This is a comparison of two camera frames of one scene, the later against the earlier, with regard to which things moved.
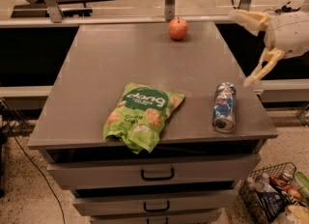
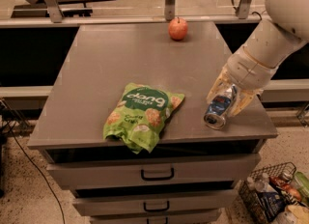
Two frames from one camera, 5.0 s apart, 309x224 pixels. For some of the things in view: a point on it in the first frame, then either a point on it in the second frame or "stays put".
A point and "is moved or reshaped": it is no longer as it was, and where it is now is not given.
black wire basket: [267, 191] stays put
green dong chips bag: [140, 115] stays put
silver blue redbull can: [224, 106] is moved or reshaped
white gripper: [287, 36] → [247, 70]
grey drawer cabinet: [195, 177] stays put
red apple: [178, 29] stays put
